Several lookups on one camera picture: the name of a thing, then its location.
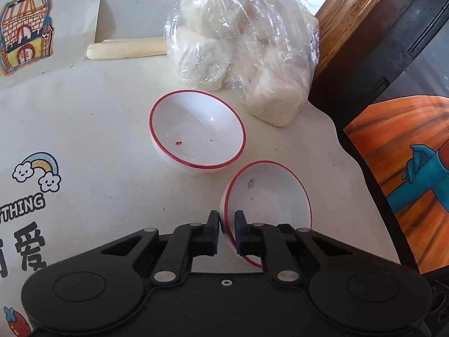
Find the plastic bag of steamed buns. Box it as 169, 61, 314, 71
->
165, 0, 320, 128

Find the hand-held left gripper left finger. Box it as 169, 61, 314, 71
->
70, 210, 221, 285

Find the dark door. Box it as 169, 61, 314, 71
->
309, 7, 449, 337

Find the cream cylindrical stick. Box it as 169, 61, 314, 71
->
86, 37, 168, 60

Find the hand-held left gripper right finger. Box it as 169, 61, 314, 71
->
234, 210, 367, 285

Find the colourful houses drawing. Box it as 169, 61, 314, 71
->
0, 0, 109, 78

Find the white bowl flower print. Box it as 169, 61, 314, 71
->
149, 90, 246, 177

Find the white bowl red label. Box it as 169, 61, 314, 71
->
219, 161, 313, 269

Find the orange door poster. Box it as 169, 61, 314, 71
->
344, 95, 449, 275

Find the printed cartoon tablecloth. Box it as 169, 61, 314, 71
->
0, 54, 402, 337

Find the brown wooden furniture edge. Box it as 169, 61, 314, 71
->
314, 0, 449, 78

